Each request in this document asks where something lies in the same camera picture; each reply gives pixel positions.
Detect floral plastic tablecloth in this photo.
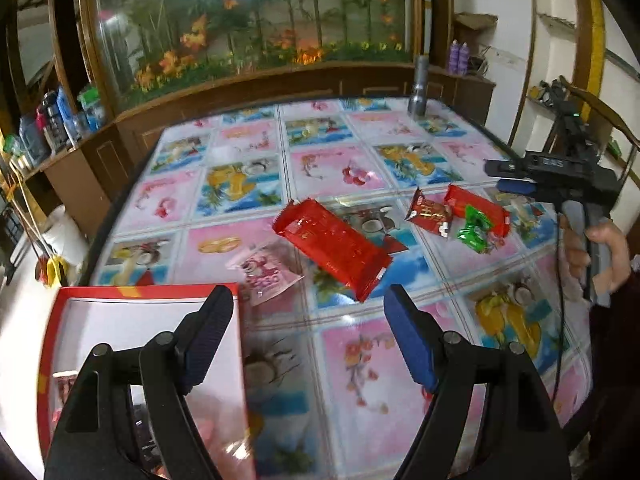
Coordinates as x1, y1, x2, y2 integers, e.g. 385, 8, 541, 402
91, 98, 591, 479

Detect purple bottles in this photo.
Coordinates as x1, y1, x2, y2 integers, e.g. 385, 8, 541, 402
447, 40, 470, 76

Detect black cable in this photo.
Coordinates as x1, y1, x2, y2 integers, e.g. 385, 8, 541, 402
549, 219, 569, 406

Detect pink bear snack packet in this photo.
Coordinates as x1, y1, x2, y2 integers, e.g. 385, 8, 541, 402
226, 246, 303, 307

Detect right hand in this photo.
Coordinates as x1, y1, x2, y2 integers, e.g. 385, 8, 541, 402
560, 214, 631, 294

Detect green snack packet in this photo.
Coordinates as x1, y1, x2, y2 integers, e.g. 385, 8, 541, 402
457, 205, 492, 254

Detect floral glass cabinet panel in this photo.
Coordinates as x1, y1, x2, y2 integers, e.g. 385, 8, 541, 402
81, 0, 423, 113

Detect silver flashlight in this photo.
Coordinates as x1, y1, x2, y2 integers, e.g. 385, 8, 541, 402
408, 54, 430, 118

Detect blue water jug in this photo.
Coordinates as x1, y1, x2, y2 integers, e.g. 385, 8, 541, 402
20, 115, 51, 167

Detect red gift box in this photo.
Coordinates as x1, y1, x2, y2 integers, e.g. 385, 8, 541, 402
37, 284, 255, 479

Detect large red foil packet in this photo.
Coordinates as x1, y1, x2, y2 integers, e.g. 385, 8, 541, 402
444, 184, 511, 237

